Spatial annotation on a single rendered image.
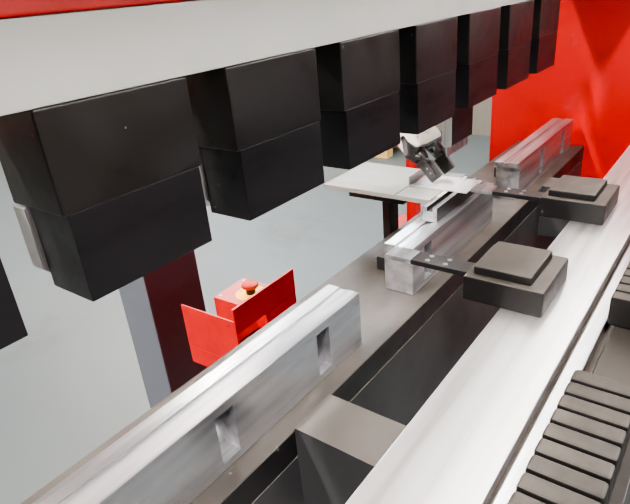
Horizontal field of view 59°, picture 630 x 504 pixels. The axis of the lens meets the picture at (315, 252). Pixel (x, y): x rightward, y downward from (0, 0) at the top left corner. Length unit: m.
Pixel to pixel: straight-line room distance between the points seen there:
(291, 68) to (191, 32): 0.15
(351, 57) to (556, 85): 1.31
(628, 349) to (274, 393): 0.43
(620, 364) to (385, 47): 0.50
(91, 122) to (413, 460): 0.42
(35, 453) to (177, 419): 1.66
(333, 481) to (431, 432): 0.22
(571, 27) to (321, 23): 1.34
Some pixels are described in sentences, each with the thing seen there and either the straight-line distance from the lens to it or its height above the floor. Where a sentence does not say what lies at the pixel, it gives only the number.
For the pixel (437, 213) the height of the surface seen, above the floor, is 0.99.
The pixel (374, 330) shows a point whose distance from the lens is 0.96.
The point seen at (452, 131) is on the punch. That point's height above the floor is 1.13.
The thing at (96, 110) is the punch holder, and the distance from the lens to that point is 0.50.
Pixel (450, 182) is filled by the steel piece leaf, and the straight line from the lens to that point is 1.24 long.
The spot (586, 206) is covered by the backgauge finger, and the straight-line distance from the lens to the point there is 1.09.
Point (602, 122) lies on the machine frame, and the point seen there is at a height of 0.95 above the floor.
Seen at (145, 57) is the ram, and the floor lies 1.36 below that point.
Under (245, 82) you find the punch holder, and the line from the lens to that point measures 0.61.
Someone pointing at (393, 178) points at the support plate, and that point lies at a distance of 1.29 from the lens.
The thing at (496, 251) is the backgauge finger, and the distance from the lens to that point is 0.86.
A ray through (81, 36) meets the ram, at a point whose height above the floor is 1.38.
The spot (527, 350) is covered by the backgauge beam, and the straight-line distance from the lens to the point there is 0.74.
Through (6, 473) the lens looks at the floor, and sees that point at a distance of 2.31.
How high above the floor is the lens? 1.40
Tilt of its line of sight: 25 degrees down
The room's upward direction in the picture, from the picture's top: 5 degrees counter-clockwise
